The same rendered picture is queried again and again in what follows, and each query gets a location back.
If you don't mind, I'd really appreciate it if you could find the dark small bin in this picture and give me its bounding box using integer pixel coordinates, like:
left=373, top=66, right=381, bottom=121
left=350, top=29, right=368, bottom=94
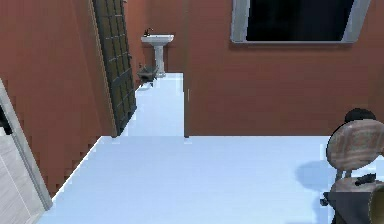
left=137, top=65, right=159, bottom=88

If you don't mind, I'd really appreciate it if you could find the grey framed window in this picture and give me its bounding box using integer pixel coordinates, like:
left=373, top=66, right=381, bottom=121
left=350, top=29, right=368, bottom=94
left=230, top=0, right=372, bottom=45

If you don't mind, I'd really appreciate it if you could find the small black object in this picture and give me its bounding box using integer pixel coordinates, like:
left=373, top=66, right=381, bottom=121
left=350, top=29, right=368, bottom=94
left=354, top=173, right=378, bottom=187

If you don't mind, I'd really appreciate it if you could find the pale grey room door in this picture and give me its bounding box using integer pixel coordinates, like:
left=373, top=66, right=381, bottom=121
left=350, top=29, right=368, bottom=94
left=0, top=78, right=54, bottom=224

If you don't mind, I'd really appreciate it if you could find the white pedestal sink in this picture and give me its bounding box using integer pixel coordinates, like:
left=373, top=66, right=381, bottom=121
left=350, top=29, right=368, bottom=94
left=140, top=34, right=175, bottom=79

